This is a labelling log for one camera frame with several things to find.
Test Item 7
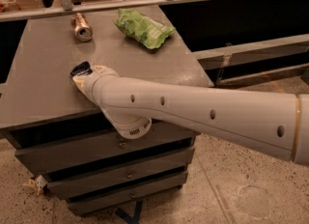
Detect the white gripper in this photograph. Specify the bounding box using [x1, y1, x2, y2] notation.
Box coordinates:
[72, 66, 120, 106]

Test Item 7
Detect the dark blue rxbar wrapper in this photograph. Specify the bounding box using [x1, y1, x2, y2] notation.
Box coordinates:
[70, 61, 93, 76]

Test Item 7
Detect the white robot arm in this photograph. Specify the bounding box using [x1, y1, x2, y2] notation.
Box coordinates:
[70, 62, 309, 165]

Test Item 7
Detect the green rice chip bag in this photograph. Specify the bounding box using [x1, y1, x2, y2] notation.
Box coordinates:
[115, 9, 176, 50]

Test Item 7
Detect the copper soda can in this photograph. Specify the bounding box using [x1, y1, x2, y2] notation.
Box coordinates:
[70, 13, 93, 42]

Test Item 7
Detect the grey drawer cabinet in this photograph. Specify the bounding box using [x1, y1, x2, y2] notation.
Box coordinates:
[0, 5, 215, 216]

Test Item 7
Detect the top grey drawer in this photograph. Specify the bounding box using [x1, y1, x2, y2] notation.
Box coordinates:
[12, 113, 196, 175]

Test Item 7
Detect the grey drawer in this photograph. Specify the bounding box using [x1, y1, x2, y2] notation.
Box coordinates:
[68, 171, 188, 215]
[47, 146, 194, 200]
[12, 113, 196, 175]

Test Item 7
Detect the grey metal railing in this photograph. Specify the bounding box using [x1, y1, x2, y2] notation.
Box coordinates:
[0, 0, 309, 23]

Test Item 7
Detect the middle grey drawer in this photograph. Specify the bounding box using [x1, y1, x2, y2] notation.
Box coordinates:
[47, 146, 194, 200]

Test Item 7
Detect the bottom grey drawer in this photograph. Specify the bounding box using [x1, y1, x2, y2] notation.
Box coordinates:
[68, 171, 188, 215]

